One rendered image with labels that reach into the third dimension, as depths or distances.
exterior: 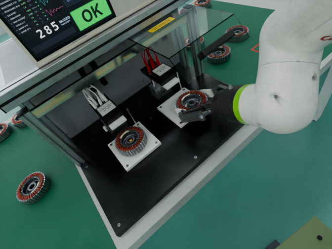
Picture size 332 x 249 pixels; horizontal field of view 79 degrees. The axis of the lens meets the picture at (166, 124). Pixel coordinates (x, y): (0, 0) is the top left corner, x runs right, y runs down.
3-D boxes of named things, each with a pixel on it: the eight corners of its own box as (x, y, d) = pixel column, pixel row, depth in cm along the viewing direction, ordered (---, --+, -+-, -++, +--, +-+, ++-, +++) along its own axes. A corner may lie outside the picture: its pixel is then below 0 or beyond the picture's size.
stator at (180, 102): (215, 104, 70) (214, 97, 67) (191, 124, 67) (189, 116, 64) (193, 93, 77) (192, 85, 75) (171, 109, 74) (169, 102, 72)
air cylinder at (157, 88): (171, 90, 88) (168, 80, 84) (158, 99, 86) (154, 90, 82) (164, 85, 91) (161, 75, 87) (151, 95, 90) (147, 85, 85)
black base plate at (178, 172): (264, 106, 73) (265, 102, 71) (119, 237, 57) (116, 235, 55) (181, 64, 102) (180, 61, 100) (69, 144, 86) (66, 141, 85)
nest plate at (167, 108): (210, 104, 77) (209, 102, 76) (181, 128, 73) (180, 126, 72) (184, 89, 86) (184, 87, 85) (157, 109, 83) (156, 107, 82)
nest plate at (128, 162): (161, 144, 71) (160, 142, 70) (127, 172, 67) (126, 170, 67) (140, 122, 80) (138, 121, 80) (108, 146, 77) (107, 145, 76)
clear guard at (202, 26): (250, 38, 57) (251, 16, 53) (187, 84, 51) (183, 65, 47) (177, 18, 77) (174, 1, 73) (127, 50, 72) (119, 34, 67)
